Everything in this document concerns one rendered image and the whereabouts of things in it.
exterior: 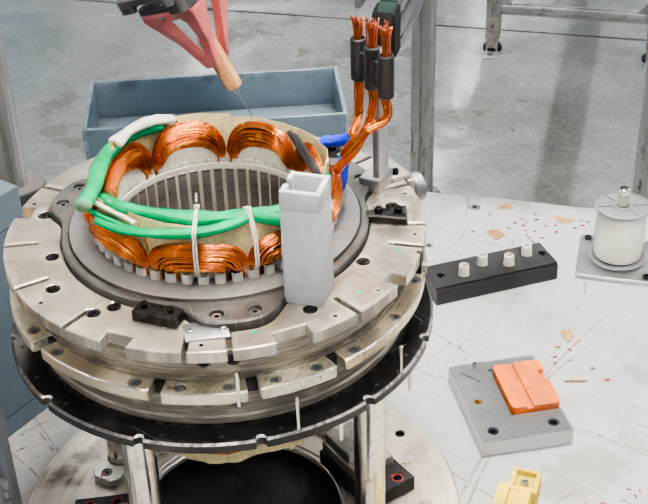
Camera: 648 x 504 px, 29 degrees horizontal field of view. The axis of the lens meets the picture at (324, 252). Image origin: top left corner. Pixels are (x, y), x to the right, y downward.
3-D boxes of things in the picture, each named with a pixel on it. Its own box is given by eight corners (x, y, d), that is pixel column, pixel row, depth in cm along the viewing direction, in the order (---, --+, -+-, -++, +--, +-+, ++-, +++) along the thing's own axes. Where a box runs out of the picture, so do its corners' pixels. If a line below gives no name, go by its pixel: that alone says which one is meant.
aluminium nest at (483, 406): (572, 444, 120) (574, 424, 119) (482, 457, 119) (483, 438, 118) (532, 368, 130) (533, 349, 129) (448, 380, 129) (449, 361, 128)
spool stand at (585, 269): (654, 287, 142) (664, 211, 137) (574, 278, 144) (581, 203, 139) (656, 245, 149) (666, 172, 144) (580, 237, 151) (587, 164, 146)
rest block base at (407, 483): (370, 512, 111) (370, 500, 110) (319, 462, 116) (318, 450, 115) (415, 488, 113) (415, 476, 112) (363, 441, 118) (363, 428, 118)
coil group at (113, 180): (122, 217, 96) (115, 169, 93) (101, 213, 96) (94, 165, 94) (157, 179, 100) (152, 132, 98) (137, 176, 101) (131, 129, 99)
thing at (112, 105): (343, 297, 142) (337, 65, 127) (352, 354, 133) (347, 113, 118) (123, 313, 141) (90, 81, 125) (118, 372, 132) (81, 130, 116)
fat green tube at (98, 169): (91, 225, 87) (88, 201, 86) (42, 217, 88) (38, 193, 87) (181, 132, 99) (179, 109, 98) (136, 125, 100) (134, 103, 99)
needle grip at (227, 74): (241, 86, 120) (211, 34, 117) (226, 93, 120) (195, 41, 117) (243, 79, 121) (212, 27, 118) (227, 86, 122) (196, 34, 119)
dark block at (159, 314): (140, 310, 87) (138, 294, 86) (185, 318, 86) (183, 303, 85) (131, 321, 85) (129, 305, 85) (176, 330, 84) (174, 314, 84)
